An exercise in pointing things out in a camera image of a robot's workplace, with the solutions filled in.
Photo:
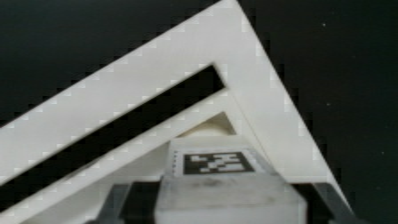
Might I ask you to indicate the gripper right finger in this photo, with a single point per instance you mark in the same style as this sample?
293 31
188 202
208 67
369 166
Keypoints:
343 216

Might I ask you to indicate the white U-shaped fence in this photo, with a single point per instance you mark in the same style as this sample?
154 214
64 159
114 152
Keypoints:
202 58

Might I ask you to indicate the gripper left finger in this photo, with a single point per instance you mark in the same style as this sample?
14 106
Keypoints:
108 215

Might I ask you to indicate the white table leg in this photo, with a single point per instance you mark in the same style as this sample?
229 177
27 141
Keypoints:
222 188

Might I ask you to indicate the white square tabletop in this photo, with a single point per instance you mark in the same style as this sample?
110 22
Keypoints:
217 104

